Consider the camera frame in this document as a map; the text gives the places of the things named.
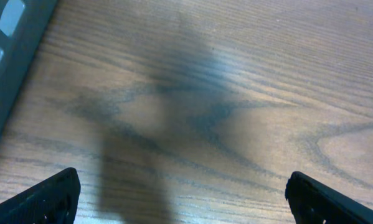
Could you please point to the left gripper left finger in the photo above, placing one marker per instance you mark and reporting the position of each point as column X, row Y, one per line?
column 54, row 200

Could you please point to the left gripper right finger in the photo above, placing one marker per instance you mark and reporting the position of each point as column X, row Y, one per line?
column 312, row 202

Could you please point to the grey plastic basket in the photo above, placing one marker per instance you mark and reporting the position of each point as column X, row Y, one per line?
column 22, row 25

